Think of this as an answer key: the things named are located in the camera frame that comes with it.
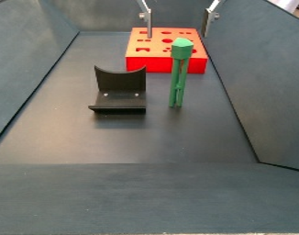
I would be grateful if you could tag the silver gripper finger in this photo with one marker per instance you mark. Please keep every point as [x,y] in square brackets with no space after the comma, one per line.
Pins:
[146,16]
[210,16]

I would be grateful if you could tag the green three prong peg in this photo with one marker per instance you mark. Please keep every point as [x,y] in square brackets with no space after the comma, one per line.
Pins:
[182,52]

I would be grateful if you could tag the red foam shape board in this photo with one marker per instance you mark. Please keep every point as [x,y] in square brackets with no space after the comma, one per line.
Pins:
[153,53]

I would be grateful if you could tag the black curved plastic holder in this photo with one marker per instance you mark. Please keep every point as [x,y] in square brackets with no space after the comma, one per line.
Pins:
[121,91]

